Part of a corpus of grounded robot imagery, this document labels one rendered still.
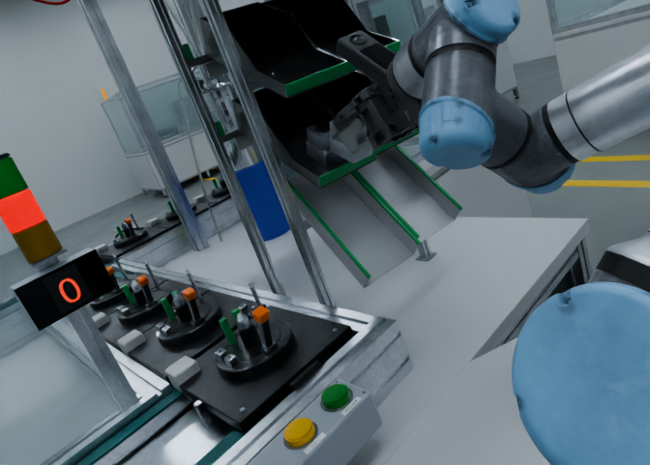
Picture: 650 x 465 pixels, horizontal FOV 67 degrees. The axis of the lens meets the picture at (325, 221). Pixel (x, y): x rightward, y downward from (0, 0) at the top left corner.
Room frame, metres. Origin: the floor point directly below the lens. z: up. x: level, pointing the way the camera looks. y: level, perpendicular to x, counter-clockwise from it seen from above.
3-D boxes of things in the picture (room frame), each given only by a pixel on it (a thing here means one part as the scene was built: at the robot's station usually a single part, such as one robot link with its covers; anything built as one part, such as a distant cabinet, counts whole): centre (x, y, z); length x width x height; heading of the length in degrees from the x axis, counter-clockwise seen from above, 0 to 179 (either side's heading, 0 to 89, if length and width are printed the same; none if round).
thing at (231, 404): (0.75, 0.19, 0.96); 0.24 x 0.24 x 0.02; 37
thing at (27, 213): (0.73, 0.41, 1.34); 0.05 x 0.05 x 0.05
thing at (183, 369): (0.77, 0.33, 0.97); 0.05 x 0.05 x 0.04; 37
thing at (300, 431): (0.53, 0.13, 0.96); 0.04 x 0.04 x 0.02
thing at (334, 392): (0.57, 0.07, 0.96); 0.04 x 0.04 x 0.02
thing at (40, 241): (0.73, 0.41, 1.29); 0.05 x 0.05 x 0.05
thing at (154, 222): (2.13, 0.58, 1.01); 0.24 x 0.24 x 0.13; 37
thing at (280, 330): (0.75, 0.19, 0.98); 0.14 x 0.14 x 0.02
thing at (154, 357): (0.95, 0.34, 1.01); 0.24 x 0.24 x 0.13; 37
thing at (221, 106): (1.75, 0.20, 1.32); 0.14 x 0.14 x 0.38
